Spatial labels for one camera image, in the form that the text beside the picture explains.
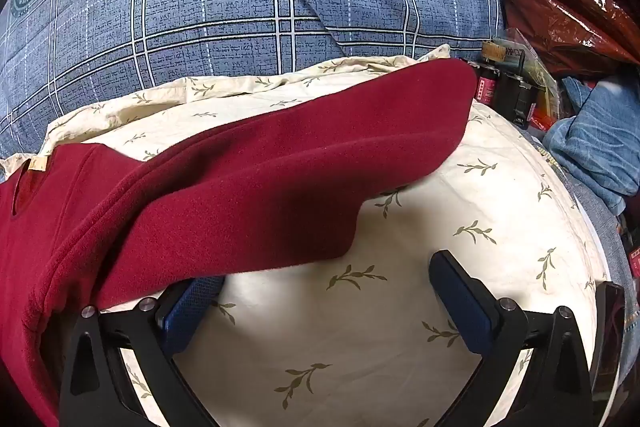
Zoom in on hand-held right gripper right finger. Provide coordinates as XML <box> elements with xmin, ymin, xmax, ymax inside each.
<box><xmin>429</xmin><ymin>249</ymin><xmax>596</xmax><ymax>427</ymax></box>

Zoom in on green packet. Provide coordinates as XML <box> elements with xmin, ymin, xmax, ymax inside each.
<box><xmin>520</xmin><ymin>49</ymin><xmax>560</xmax><ymax>120</ymax></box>

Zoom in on blue plaid pillow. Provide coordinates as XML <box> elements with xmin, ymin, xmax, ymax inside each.
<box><xmin>0</xmin><ymin>0</ymin><xmax>561</xmax><ymax>158</ymax></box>

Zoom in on small red-label bottle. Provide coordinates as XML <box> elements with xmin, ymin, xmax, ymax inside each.
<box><xmin>470</xmin><ymin>62</ymin><xmax>501</xmax><ymax>108</ymax></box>

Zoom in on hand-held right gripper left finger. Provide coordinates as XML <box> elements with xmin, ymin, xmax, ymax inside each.
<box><xmin>60</xmin><ymin>276</ymin><xmax>226</xmax><ymax>427</ymax></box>

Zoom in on brown glossy plastic bag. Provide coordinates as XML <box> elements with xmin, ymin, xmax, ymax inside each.
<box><xmin>504</xmin><ymin>0</ymin><xmax>640</xmax><ymax>80</ymax></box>

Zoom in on cream leaf-print pillow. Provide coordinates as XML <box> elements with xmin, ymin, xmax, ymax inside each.
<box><xmin>0</xmin><ymin>44</ymin><xmax>608</xmax><ymax>427</ymax></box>

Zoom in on blue denim jeans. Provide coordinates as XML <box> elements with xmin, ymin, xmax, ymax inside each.
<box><xmin>542</xmin><ymin>77</ymin><xmax>640</xmax><ymax>218</ymax></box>

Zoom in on grey striped bed sheet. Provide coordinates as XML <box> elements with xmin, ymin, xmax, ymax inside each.
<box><xmin>570</xmin><ymin>179</ymin><xmax>640</xmax><ymax>378</ymax></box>

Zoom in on black box-shaped object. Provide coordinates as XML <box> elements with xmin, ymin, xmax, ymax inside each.
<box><xmin>497</xmin><ymin>72</ymin><xmax>538</xmax><ymax>130</ymax></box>

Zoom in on dark red fleece garment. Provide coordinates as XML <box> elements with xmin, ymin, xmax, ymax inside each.
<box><xmin>0</xmin><ymin>57</ymin><xmax>478</xmax><ymax>427</ymax></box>

